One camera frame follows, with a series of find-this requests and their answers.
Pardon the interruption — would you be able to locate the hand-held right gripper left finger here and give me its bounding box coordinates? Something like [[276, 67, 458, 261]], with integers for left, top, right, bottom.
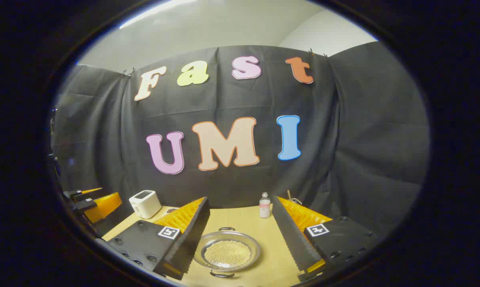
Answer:
[[104, 197, 210, 279]]

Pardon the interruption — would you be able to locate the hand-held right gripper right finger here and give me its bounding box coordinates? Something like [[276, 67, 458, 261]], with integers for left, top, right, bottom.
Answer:
[[272, 195, 380, 283]]

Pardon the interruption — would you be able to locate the stainless steel pot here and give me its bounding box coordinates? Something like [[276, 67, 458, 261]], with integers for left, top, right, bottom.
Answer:
[[193, 227, 261, 278]]

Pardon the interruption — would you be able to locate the pile of soybeans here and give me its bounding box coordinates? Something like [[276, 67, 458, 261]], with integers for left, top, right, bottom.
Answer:
[[204, 240, 251, 267]]

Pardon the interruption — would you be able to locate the small pink label bottle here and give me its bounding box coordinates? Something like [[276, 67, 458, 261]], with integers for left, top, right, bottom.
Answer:
[[259, 192, 271, 219]]

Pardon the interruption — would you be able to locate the white toaster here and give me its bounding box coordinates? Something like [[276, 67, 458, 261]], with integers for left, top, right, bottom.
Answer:
[[129, 190, 162, 219]]

